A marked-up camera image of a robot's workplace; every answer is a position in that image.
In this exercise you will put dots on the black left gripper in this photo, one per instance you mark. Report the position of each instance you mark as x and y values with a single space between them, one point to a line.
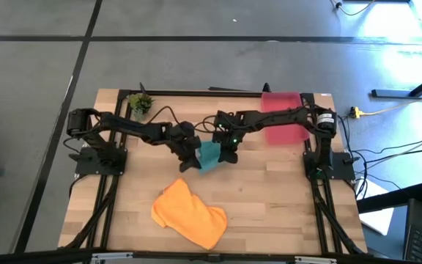
186 143

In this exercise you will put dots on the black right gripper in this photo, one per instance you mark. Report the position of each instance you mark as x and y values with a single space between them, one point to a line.
227 132

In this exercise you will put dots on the blue microfiber towel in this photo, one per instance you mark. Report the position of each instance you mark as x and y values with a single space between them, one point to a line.
209 154

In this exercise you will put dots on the orange microfiber towel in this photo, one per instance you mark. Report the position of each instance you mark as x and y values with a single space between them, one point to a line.
189 216

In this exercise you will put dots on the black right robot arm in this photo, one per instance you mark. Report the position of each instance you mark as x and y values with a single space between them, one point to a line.
280 115

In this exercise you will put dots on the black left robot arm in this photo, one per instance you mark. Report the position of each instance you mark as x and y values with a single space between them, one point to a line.
130 126

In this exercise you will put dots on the pink tray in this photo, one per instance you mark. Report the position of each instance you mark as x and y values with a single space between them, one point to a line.
284 135

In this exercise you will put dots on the potted green succulent plant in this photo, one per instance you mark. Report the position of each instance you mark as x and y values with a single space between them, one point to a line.
140 102

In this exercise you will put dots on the yellow power strip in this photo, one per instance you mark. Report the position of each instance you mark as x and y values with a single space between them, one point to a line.
355 112

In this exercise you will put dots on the white paper sheet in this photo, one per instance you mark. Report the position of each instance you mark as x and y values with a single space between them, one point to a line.
377 220

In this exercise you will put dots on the black desk crossbar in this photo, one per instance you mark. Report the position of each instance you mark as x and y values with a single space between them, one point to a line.
390 199

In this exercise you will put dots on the black desk leg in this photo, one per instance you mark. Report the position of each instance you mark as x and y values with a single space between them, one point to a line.
390 93

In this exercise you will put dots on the black aluminium table frame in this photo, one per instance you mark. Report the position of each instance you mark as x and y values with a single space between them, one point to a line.
196 93

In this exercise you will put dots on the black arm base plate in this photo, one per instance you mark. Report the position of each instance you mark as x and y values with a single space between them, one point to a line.
343 168
86 166

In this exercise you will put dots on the silver frame bracket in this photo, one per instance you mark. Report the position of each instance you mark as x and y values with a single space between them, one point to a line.
315 259
112 255

